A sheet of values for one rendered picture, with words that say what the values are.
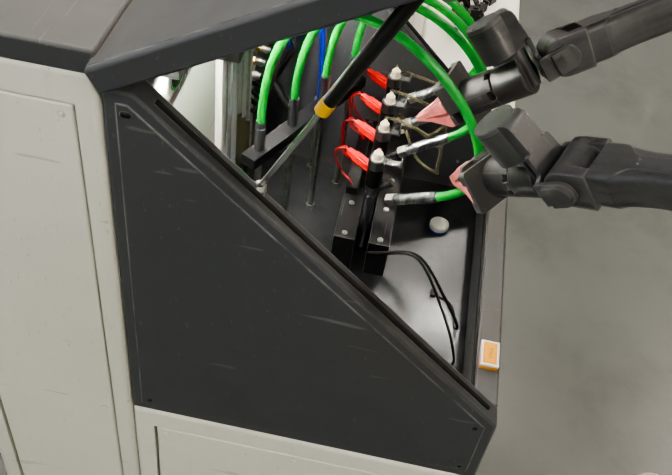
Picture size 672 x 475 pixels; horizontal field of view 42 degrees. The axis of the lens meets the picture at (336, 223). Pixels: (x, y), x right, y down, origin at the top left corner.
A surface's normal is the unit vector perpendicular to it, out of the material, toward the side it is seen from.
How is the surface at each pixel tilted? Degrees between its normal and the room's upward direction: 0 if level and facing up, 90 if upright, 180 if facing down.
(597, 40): 63
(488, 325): 0
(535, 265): 0
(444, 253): 0
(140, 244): 90
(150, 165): 90
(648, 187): 106
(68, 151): 90
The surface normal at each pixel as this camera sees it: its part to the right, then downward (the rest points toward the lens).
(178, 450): -0.17, 0.69
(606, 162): -0.49, -0.67
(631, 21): 0.08, 0.28
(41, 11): 0.11, -0.70
